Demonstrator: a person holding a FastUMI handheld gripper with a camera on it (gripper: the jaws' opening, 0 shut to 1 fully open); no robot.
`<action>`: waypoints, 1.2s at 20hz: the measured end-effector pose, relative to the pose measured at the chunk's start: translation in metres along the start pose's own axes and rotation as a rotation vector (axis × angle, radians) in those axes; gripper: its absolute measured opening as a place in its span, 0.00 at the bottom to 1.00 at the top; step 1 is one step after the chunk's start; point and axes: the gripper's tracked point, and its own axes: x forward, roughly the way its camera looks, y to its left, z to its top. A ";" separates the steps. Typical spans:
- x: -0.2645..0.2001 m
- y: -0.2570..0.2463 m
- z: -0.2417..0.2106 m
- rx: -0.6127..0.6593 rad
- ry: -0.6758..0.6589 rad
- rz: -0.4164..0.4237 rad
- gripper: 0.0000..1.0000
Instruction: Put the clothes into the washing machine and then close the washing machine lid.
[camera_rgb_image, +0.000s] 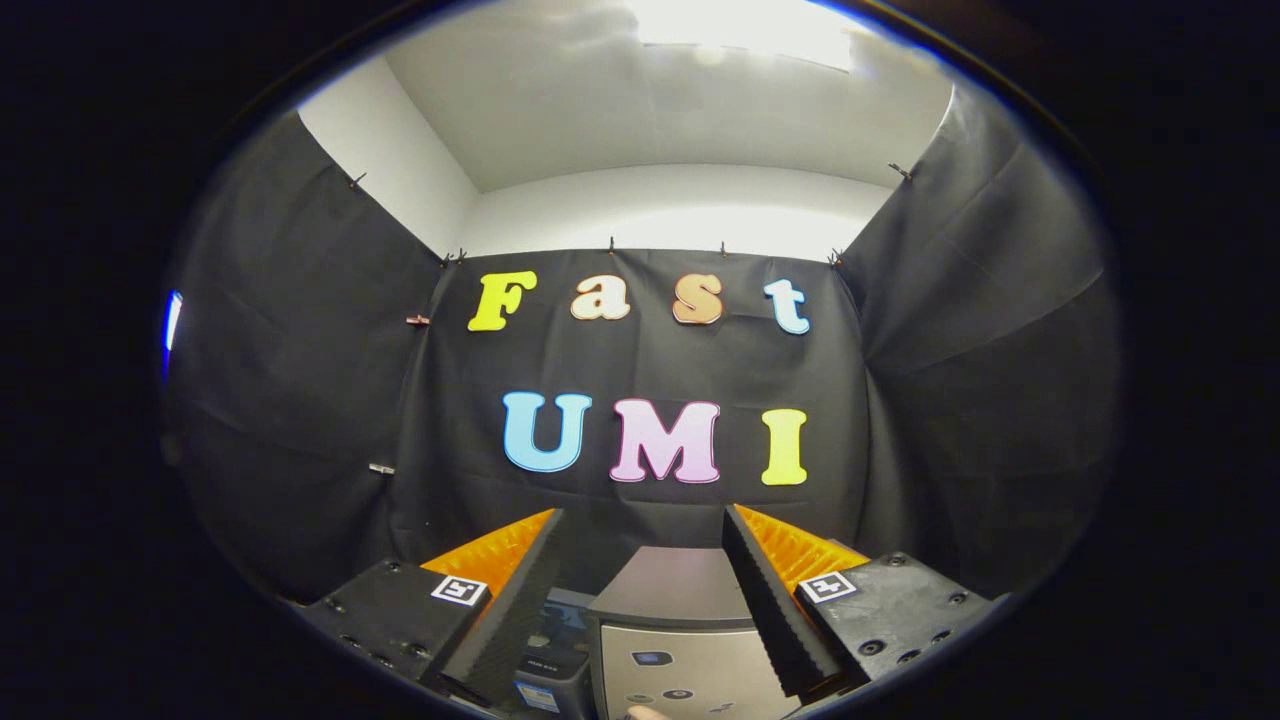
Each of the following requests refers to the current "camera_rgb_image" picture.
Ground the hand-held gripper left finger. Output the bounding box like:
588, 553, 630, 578
300, 508, 566, 709

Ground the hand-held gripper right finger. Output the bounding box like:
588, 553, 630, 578
720, 505, 1001, 701

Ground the dark washing machine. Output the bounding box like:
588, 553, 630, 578
515, 588, 598, 720

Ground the black backdrop cloth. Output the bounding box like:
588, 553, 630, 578
160, 85, 1121, 606

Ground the ceiling light panel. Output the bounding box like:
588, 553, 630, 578
625, 0, 856, 71

